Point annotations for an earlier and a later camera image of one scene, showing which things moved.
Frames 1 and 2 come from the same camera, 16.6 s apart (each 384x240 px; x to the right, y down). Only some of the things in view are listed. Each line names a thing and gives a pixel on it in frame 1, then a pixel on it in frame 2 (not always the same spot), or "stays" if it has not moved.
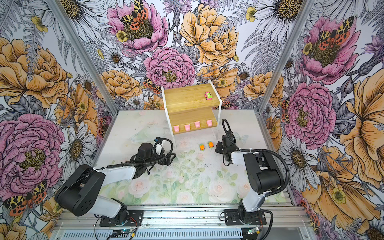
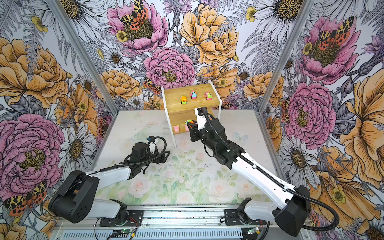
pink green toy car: (208, 96) stays
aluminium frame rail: (278, 217) stays
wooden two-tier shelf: (185, 105) stays
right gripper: (218, 146) → (194, 131)
